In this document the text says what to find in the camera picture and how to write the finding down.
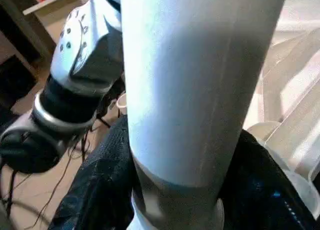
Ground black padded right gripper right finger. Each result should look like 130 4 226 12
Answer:
219 131 320 230

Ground white shelf board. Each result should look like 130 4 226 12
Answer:
22 0 86 16

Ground white plastic table top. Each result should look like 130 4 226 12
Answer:
116 0 320 190

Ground dark wooden shelf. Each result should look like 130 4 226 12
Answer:
0 0 59 110

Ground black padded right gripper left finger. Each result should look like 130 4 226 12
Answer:
47 114 135 230

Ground white plastic table leg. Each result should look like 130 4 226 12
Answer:
119 0 292 230

